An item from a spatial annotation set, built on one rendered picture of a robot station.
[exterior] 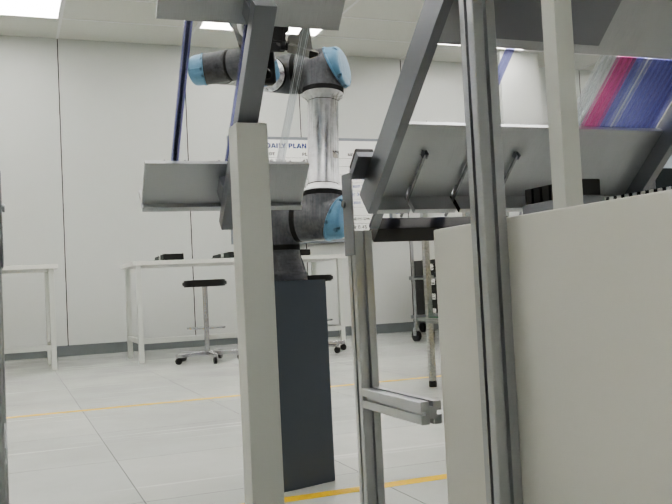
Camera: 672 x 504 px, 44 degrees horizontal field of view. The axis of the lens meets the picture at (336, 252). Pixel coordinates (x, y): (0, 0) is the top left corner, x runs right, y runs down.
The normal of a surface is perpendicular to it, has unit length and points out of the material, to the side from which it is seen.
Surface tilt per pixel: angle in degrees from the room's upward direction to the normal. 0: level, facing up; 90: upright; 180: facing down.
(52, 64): 90
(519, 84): 90
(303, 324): 90
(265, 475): 90
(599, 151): 138
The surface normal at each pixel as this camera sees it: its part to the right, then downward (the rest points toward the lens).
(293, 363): 0.61, -0.06
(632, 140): 0.28, 0.70
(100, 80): 0.36, -0.06
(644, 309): -0.93, 0.03
